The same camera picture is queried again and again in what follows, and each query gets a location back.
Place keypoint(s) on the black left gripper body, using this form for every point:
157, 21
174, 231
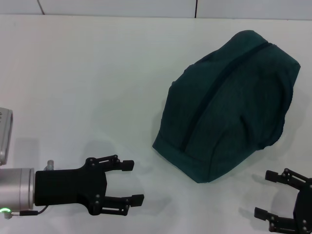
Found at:
70, 187

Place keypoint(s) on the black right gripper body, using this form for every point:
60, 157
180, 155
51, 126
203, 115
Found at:
304, 207

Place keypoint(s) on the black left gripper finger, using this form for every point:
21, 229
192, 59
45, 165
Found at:
122, 202
114, 164

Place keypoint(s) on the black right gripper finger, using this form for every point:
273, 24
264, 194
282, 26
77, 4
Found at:
275, 219
287, 179

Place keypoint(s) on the dark teal insulated lunch bag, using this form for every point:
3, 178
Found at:
231, 109

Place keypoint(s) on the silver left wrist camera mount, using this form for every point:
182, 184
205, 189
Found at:
5, 136

